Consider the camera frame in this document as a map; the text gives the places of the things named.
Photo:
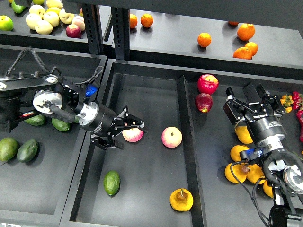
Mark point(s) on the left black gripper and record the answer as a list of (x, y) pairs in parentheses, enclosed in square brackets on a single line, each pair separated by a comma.
[(101, 121)]

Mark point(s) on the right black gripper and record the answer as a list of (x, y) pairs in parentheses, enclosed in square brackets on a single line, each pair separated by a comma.
[(264, 128)]

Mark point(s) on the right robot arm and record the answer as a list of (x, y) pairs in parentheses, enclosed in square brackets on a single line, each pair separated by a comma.
[(282, 169)]

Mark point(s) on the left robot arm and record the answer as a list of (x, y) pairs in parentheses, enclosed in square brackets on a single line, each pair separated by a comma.
[(23, 96)]

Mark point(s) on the yellow pear with stem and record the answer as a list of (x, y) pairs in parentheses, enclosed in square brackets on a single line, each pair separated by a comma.
[(243, 134)]

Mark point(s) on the avocado centre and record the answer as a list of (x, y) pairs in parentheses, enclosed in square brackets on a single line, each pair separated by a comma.
[(61, 125)]

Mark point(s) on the dark avocado lower left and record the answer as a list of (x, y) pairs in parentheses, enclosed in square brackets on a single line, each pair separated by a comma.
[(27, 151)]

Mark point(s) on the light green avocado far left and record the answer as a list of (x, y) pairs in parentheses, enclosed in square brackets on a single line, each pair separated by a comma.
[(8, 148)]

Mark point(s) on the pale yellow pear right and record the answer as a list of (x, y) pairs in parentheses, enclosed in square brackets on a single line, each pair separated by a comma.
[(65, 17)]

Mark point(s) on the pale yellow pear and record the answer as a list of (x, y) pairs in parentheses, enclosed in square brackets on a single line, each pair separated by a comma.
[(52, 18), (65, 17), (43, 27), (32, 20)]

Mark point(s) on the pale yellow pear front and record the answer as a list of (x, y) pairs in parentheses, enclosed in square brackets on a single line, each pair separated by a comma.
[(43, 27)]

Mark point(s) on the pale yellow pear centre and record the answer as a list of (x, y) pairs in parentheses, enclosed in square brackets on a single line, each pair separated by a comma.
[(52, 18)]

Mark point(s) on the pale yellow pear left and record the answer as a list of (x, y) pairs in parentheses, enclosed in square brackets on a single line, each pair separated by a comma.
[(32, 20)]

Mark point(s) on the pink apple left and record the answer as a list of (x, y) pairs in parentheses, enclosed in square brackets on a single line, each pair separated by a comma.
[(132, 135)]

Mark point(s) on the pink apple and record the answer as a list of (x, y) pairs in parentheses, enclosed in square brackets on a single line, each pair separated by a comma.
[(171, 137), (132, 135)]

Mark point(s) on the orange cherry tomato bunch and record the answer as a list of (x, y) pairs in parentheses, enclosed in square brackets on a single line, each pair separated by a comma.
[(287, 102)]

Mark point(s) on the dark red apple lower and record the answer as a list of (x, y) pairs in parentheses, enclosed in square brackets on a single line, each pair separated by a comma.
[(204, 102)]

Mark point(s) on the red apple upper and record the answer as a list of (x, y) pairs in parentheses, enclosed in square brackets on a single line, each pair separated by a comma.
[(207, 83)]

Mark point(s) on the front orange on shelf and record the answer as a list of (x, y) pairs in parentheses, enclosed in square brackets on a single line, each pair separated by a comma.
[(243, 53)]

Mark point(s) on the pink apple right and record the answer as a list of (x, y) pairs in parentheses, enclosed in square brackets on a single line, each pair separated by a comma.
[(171, 137)]

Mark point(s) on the small orange on shelf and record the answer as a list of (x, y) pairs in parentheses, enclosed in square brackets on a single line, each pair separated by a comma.
[(253, 47)]

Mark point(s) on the large orange on shelf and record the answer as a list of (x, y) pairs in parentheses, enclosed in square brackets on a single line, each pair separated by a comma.
[(246, 31)]

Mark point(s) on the orange on shelf centre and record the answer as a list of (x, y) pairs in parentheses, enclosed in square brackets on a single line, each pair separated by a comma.
[(204, 40)]

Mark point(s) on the red apple on shelf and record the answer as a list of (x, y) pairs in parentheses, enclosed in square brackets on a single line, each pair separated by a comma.
[(73, 31)]

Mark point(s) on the orange on shelf left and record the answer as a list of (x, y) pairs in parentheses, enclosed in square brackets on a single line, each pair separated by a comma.
[(133, 21)]

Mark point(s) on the peach on shelf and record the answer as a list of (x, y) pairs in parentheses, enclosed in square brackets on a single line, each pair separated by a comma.
[(79, 21)]

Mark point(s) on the green apple on shelf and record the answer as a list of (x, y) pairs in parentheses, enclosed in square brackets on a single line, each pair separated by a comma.
[(6, 23)]

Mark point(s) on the black shelf post right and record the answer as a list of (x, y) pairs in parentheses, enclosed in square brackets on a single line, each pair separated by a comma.
[(120, 24)]

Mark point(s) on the black shelf post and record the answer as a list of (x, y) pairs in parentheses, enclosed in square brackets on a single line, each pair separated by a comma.
[(120, 24), (93, 28)]

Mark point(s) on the black shelf post left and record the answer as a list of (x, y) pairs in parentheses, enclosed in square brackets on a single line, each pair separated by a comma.
[(93, 28)]

